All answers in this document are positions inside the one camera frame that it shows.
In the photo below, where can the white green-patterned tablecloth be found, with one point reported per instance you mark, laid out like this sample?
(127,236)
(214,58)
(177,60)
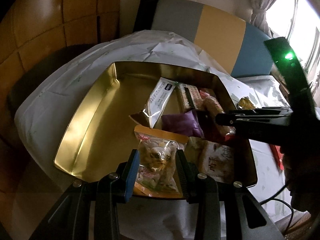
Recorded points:
(45,114)

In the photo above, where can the beige cookie packet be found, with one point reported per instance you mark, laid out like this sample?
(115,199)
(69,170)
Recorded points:
(216,160)

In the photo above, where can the large red snack bag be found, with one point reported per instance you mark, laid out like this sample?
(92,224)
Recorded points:
(278,156)

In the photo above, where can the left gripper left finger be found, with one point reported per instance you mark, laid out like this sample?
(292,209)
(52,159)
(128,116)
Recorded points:
(118,186)

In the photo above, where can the window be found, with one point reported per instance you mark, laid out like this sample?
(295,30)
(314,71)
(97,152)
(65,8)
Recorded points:
(298,23)

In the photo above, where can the wooden wardrobe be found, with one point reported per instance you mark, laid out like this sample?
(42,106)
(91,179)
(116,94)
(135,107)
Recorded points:
(30,31)

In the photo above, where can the gold and maroon gift box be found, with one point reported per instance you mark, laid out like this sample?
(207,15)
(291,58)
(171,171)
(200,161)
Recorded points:
(101,135)

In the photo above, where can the green-ended cracker pack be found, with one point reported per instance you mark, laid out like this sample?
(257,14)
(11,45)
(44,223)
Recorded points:
(189,98)

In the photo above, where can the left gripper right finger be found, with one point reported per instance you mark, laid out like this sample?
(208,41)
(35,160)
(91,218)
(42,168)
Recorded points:
(196,187)

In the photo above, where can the grey yellow blue headboard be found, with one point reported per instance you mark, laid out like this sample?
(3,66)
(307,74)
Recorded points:
(236,45)

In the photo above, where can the yellow green snack packet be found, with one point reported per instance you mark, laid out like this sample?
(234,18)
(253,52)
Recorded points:
(245,104)

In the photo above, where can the orange clear candy bag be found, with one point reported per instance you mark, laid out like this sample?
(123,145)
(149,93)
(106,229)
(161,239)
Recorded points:
(155,177)

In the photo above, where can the white sachet with blue label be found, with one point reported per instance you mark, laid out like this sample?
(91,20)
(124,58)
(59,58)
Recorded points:
(158,100)

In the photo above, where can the purple snack packet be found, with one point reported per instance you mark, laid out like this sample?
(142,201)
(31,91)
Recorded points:
(184,123)

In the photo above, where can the black rolled mat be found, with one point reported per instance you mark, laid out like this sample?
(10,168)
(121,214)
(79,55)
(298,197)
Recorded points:
(145,15)

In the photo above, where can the red sesame stick bar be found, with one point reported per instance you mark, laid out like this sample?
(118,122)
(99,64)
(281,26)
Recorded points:
(214,108)

